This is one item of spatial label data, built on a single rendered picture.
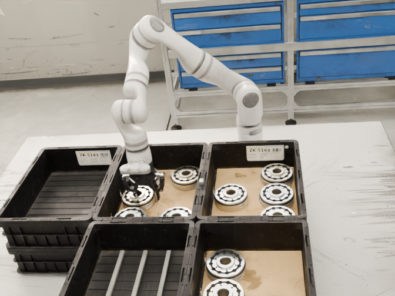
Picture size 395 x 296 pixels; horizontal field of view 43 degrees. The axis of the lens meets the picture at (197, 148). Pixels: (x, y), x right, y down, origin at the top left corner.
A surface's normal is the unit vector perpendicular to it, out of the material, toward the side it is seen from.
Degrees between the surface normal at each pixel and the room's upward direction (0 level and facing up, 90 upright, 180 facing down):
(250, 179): 0
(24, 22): 90
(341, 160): 0
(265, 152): 90
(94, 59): 90
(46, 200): 0
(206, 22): 90
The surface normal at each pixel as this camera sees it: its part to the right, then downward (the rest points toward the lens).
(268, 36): -0.08, 0.54
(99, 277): -0.11, -0.84
